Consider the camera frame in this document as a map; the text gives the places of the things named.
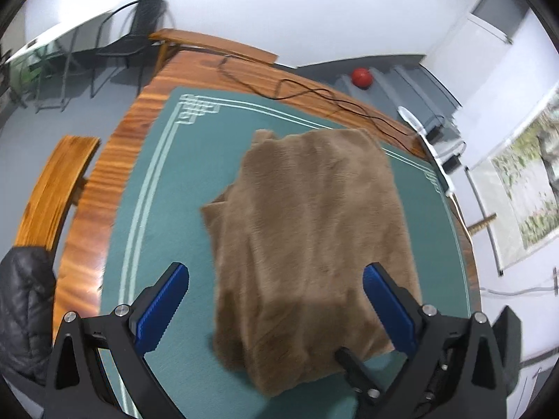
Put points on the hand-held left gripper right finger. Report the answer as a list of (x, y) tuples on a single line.
[(388, 310)]

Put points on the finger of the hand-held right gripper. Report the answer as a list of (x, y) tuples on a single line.
[(353, 366)]

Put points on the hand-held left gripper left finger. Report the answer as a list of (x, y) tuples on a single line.
[(159, 310)]

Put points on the brown fleece sweater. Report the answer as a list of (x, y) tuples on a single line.
[(305, 227)]

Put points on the green table mat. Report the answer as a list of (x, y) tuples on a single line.
[(174, 192)]

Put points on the wooden stick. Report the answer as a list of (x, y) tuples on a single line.
[(480, 222)]

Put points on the black puffer jacket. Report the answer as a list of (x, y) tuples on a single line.
[(24, 305)]

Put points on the black power adapter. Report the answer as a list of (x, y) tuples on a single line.
[(454, 163), (436, 134)]

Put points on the wooden bench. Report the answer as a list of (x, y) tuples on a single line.
[(56, 183), (209, 41)]

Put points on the white power strip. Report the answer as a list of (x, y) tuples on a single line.
[(412, 120)]

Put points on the grey stair platform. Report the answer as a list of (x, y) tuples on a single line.
[(401, 78)]

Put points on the red ball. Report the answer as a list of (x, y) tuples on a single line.
[(363, 78)]

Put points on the white door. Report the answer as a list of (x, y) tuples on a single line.
[(480, 61)]

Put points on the black metal chair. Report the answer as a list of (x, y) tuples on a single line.
[(131, 43)]

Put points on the glass top table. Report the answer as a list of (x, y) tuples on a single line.
[(56, 39)]

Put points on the wall poster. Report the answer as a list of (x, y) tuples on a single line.
[(524, 174)]

